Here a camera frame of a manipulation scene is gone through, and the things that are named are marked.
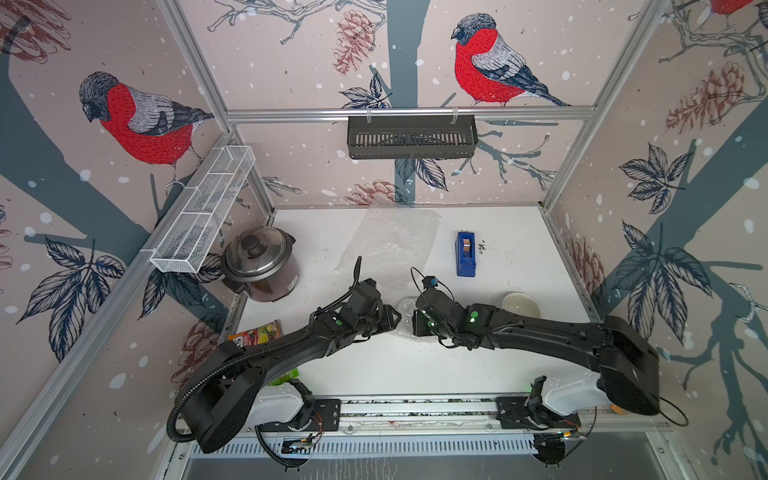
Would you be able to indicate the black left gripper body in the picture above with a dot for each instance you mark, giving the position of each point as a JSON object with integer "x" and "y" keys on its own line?
{"x": 371, "y": 326}

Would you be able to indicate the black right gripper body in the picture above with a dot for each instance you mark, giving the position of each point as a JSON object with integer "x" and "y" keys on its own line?
{"x": 424, "y": 325}

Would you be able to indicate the blue tape dispenser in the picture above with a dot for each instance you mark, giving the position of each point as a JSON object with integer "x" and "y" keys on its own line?
{"x": 465, "y": 254}

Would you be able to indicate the bubble wrap sheet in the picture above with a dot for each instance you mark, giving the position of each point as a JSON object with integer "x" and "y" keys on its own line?
{"x": 406, "y": 307}
{"x": 391, "y": 239}

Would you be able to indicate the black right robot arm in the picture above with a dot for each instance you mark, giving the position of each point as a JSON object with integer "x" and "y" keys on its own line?
{"x": 622, "y": 367}

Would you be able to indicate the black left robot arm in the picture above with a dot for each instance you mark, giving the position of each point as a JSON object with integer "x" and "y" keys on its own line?
{"x": 213, "y": 406}

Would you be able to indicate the cream ceramic bowl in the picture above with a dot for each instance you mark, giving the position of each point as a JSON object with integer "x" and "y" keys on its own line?
{"x": 521, "y": 304}

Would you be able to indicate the green snack packet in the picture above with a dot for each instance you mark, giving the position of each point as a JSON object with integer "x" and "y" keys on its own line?
{"x": 292, "y": 374}

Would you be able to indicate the red snack packet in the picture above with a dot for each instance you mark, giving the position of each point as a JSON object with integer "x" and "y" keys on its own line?
{"x": 259, "y": 335}

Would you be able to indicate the steel rice cooker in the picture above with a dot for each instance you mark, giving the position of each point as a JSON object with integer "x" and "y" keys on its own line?
{"x": 260, "y": 263}

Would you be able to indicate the small circuit board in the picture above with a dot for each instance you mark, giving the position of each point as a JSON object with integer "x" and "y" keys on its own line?
{"x": 297, "y": 446}

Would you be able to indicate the orange soda can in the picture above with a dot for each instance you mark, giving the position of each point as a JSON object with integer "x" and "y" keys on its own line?
{"x": 618, "y": 410}

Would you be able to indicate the aluminium mounting rail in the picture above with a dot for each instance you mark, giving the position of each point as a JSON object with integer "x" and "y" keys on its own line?
{"x": 382, "y": 415}

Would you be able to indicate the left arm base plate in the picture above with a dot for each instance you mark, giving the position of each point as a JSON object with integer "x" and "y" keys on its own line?
{"x": 313, "y": 416}

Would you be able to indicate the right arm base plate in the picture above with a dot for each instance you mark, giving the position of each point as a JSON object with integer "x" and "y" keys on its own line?
{"x": 521, "y": 412}

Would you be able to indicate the black hanging wire basket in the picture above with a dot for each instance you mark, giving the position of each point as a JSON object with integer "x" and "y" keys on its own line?
{"x": 412, "y": 137}

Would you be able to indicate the white mesh wall shelf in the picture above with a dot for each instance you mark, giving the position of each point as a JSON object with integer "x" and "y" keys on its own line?
{"x": 185, "y": 246}

